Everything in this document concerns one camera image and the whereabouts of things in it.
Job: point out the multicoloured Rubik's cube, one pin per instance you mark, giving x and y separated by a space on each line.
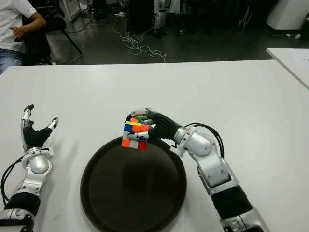
135 145

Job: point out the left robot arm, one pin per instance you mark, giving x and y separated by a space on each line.
37 164

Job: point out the white side table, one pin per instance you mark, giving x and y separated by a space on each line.
294 62

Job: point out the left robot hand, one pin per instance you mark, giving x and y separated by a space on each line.
33 137

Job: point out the white power strip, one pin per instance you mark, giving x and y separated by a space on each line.
120 14

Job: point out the seated person white shirt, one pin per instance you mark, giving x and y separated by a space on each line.
12 21

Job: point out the black office chair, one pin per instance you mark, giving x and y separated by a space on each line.
36 46

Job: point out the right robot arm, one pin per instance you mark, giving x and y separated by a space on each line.
214 174

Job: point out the small white floor object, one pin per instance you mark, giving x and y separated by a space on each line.
298 36

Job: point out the dark round plate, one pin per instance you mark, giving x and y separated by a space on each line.
132 188

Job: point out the white cabinet black base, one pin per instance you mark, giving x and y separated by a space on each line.
287 14

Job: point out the tall black cabinet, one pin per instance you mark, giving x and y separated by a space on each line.
141 14

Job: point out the white framed cabinet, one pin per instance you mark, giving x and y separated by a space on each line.
72 9

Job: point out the metal folding stand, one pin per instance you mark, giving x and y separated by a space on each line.
245 18

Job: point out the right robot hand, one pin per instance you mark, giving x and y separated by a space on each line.
164 128

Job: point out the grey humanoid robot legs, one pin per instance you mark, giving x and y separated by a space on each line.
160 19

